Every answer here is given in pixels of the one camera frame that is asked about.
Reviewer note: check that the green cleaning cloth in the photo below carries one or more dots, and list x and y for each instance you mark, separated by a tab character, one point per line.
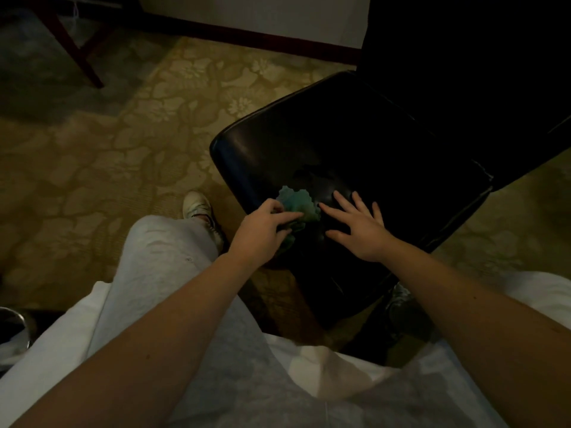
296	200

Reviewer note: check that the person's left hand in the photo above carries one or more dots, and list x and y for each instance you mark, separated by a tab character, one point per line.
258	236

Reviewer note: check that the dark red baseboard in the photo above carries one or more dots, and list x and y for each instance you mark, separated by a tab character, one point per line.
267	40

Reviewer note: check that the person's right forearm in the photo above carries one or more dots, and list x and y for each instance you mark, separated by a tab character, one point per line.
482	320

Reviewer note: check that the white sneaker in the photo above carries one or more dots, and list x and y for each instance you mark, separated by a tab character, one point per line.
196	207
401	303

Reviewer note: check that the person's right hand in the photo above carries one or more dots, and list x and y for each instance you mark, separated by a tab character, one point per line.
363	236

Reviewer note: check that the white crumpled tissue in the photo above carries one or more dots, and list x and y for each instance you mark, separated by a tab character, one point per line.
13	347

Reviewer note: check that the metal trash bin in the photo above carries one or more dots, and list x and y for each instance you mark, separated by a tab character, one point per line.
11	318

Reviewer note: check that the black leather chair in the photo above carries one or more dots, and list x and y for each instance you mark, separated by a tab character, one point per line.
334	142

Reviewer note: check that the person's left forearm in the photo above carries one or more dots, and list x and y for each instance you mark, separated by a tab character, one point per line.
156	343

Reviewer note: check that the dark red wooden table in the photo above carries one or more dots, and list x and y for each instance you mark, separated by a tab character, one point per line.
76	55

